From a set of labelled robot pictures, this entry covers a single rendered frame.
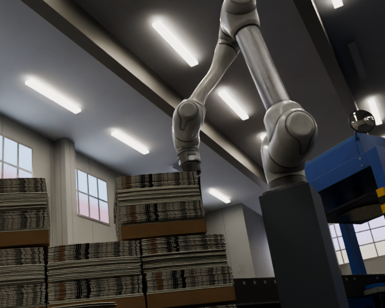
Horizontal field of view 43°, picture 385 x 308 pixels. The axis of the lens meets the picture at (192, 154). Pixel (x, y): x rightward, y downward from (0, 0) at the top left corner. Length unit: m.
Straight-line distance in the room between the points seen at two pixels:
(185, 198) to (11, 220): 0.56
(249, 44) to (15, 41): 5.67
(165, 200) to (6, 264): 0.53
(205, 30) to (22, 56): 2.69
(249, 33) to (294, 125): 0.47
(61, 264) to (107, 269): 0.14
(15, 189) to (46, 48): 5.92
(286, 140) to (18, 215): 0.93
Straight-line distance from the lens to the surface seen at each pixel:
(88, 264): 1.58
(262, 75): 1.94
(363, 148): 3.49
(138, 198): 1.67
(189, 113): 1.78
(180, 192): 1.69
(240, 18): 2.06
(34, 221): 1.63
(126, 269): 1.58
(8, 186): 1.67
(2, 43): 7.47
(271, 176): 1.97
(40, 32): 7.22
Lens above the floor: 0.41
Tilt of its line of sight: 24 degrees up
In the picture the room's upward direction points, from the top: 9 degrees counter-clockwise
